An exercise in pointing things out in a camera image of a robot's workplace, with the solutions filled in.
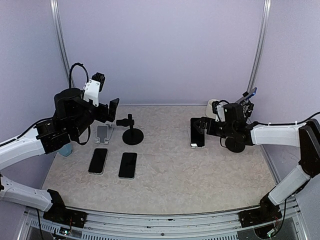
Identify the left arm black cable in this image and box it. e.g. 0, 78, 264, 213
68, 62, 90, 90

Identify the black round-base phone stand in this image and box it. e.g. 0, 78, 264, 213
116, 113, 144, 146

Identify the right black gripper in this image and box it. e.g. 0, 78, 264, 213
194, 116, 236, 138

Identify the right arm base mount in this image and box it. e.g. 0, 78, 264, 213
238, 207, 282, 228

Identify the light blue mug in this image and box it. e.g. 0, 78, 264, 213
58, 143, 73, 157

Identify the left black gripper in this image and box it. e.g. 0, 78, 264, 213
70, 97, 119, 138

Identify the left aluminium frame post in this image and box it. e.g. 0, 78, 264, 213
49, 0, 71, 86

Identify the white phone stand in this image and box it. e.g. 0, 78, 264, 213
188, 127, 205, 149

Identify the black tripod stand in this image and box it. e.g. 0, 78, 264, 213
223, 100, 254, 153

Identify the silver folding phone stand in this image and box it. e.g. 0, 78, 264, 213
94, 123, 114, 145

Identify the right aluminium frame post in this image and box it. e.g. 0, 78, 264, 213
247, 0, 272, 92

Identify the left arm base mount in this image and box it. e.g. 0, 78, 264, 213
43, 207, 87, 229

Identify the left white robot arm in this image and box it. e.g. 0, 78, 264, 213
0, 88, 120, 223

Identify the black phone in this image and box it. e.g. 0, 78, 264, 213
190, 117, 205, 148
118, 152, 138, 179

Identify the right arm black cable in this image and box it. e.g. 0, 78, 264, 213
252, 112, 320, 127

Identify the aluminium frame post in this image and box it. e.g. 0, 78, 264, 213
247, 0, 272, 92
49, 0, 71, 86

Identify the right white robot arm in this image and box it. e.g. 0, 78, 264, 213
190, 100, 320, 227

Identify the front aluminium rail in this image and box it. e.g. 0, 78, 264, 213
15, 197, 310, 240

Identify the blue phone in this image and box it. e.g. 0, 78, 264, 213
236, 87, 257, 104

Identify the cream ceramic mug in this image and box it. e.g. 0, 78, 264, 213
205, 99, 218, 119

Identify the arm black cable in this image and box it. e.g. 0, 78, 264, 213
252, 112, 320, 127
68, 62, 90, 90

